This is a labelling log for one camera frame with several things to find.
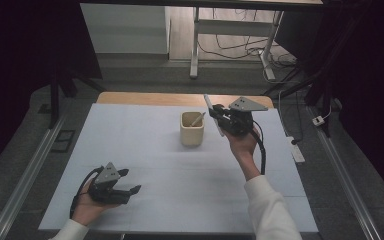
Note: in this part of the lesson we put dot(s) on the white cabinet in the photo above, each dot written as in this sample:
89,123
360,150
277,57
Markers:
123,30

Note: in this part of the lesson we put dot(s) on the white power strip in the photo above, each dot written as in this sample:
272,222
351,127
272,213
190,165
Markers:
297,154

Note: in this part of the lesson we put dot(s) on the black floor socket box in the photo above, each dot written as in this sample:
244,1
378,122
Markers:
63,140

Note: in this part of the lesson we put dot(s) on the dark curtain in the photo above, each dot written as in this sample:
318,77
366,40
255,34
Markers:
373,83
20,66

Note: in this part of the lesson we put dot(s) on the metal floor rail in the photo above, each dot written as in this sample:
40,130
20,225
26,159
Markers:
23,185
346,186

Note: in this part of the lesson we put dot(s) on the white power adapter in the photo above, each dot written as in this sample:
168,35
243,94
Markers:
318,121

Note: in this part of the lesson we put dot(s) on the person's right hand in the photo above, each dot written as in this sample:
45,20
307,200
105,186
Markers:
243,146

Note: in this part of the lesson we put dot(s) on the black metal stand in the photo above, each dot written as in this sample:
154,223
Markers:
54,100

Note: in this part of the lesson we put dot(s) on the person's left hand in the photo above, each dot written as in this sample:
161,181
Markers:
86,210

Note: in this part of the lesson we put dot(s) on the black tripod stand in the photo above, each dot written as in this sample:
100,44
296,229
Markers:
325,96

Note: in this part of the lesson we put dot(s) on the beige square pen cup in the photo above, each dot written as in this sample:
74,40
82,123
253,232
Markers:
191,138

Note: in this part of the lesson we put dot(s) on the white desk frame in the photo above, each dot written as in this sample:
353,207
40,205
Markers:
233,27

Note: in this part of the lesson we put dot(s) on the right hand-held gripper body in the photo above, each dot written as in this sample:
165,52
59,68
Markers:
236,121

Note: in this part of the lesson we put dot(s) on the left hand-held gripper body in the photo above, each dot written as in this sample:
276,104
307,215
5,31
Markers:
108,193

